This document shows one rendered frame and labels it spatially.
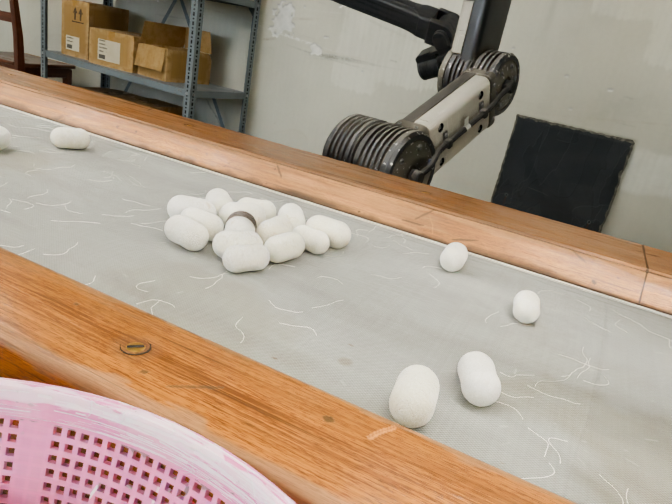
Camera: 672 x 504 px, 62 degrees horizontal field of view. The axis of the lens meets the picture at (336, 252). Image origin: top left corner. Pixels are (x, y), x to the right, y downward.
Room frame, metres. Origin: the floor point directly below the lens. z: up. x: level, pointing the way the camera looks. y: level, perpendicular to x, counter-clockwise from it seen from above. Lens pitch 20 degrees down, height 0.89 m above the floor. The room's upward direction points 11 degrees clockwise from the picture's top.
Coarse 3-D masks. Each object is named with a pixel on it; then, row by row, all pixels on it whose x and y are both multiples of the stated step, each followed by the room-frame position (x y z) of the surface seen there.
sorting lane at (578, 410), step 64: (0, 192) 0.39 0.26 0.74; (64, 192) 0.42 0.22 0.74; (128, 192) 0.45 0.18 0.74; (192, 192) 0.49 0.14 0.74; (256, 192) 0.53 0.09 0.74; (64, 256) 0.31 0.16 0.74; (128, 256) 0.33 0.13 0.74; (192, 256) 0.35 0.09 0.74; (320, 256) 0.39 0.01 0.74; (384, 256) 0.42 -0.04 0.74; (192, 320) 0.26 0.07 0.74; (256, 320) 0.28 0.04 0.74; (320, 320) 0.29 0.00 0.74; (384, 320) 0.31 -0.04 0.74; (448, 320) 0.32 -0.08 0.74; (512, 320) 0.34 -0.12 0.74; (576, 320) 0.37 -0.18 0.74; (640, 320) 0.39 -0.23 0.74; (320, 384) 0.23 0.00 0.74; (384, 384) 0.24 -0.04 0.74; (448, 384) 0.25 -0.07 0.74; (512, 384) 0.26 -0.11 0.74; (576, 384) 0.27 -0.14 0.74; (640, 384) 0.29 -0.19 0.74; (512, 448) 0.21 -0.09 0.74; (576, 448) 0.22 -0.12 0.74; (640, 448) 0.23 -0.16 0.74
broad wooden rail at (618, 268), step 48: (0, 96) 0.71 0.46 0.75; (48, 96) 0.69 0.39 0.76; (96, 96) 0.75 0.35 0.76; (144, 144) 0.61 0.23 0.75; (192, 144) 0.60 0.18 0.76; (240, 144) 0.62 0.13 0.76; (288, 192) 0.54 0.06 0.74; (336, 192) 0.53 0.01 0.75; (384, 192) 0.53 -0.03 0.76; (432, 192) 0.57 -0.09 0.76; (432, 240) 0.48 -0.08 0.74; (480, 240) 0.48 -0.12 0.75; (528, 240) 0.47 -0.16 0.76; (576, 240) 0.49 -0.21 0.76; (624, 240) 0.52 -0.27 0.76; (624, 288) 0.43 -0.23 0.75
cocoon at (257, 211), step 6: (228, 204) 0.41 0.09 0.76; (234, 204) 0.41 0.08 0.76; (240, 204) 0.42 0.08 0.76; (246, 204) 0.42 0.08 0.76; (252, 204) 0.42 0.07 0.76; (222, 210) 0.41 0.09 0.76; (228, 210) 0.41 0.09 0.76; (234, 210) 0.41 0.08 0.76; (246, 210) 0.41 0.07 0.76; (252, 210) 0.41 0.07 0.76; (258, 210) 0.42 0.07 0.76; (222, 216) 0.41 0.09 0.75; (228, 216) 0.41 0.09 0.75; (258, 216) 0.41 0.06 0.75; (264, 216) 0.42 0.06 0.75; (258, 222) 0.42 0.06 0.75
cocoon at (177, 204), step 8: (176, 200) 0.40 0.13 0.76; (184, 200) 0.40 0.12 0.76; (192, 200) 0.40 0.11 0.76; (200, 200) 0.41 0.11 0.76; (208, 200) 0.41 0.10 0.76; (168, 208) 0.40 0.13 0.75; (176, 208) 0.40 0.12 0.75; (184, 208) 0.40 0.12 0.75; (200, 208) 0.40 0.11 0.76; (208, 208) 0.40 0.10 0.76
